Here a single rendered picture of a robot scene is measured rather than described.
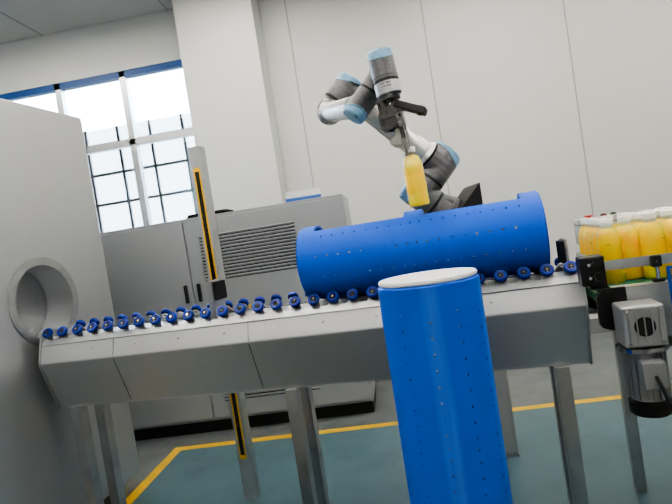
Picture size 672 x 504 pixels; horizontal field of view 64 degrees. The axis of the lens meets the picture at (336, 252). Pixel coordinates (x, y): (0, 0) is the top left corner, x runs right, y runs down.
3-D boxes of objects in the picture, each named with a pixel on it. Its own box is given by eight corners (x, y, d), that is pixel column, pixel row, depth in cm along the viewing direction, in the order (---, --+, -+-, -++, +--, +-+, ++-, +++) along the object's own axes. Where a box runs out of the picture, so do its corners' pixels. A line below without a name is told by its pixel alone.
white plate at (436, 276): (498, 266, 146) (499, 270, 146) (434, 267, 170) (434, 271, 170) (416, 284, 133) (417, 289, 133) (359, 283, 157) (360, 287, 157)
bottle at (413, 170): (434, 202, 187) (424, 149, 187) (418, 204, 183) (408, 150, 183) (421, 205, 193) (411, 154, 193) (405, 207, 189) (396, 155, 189)
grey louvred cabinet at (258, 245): (106, 423, 423) (75, 241, 418) (377, 389, 401) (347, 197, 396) (65, 452, 369) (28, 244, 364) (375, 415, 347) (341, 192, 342)
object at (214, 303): (222, 315, 227) (216, 278, 226) (231, 314, 226) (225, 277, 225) (211, 319, 217) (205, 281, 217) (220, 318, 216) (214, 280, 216)
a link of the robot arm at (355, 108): (307, 116, 259) (342, 108, 195) (322, 94, 259) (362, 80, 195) (326, 130, 263) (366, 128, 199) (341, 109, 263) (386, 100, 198)
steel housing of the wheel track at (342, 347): (92, 392, 256) (80, 322, 255) (579, 348, 203) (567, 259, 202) (47, 414, 228) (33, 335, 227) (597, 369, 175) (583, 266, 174)
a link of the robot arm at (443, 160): (435, 186, 280) (320, 97, 261) (455, 159, 280) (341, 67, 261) (447, 188, 266) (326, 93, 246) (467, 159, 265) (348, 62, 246)
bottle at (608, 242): (602, 280, 178) (594, 225, 178) (626, 278, 175) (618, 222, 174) (601, 284, 172) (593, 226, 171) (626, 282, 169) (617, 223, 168)
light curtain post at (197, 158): (249, 493, 264) (193, 149, 258) (260, 493, 262) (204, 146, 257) (244, 499, 258) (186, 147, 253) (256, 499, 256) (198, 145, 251)
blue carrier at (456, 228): (323, 292, 226) (311, 225, 224) (542, 264, 204) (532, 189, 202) (303, 307, 198) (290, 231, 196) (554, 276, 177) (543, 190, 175)
